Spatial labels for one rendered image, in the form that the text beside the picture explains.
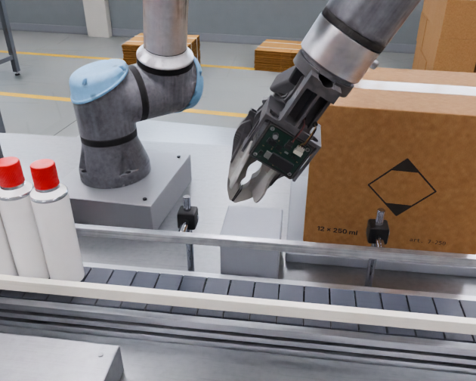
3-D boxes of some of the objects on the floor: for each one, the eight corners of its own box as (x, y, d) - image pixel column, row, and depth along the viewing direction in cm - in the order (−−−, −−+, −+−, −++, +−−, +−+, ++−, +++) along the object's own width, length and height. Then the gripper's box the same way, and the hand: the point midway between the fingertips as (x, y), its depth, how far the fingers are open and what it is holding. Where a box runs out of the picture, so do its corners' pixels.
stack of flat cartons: (124, 77, 468) (120, 44, 452) (142, 63, 513) (139, 32, 497) (189, 80, 459) (187, 47, 443) (201, 65, 504) (200, 35, 488)
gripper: (289, 57, 47) (192, 209, 57) (366, 105, 48) (256, 245, 59) (292, 38, 54) (205, 175, 65) (358, 79, 56) (263, 208, 66)
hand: (238, 190), depth 64 cm, fingers closed
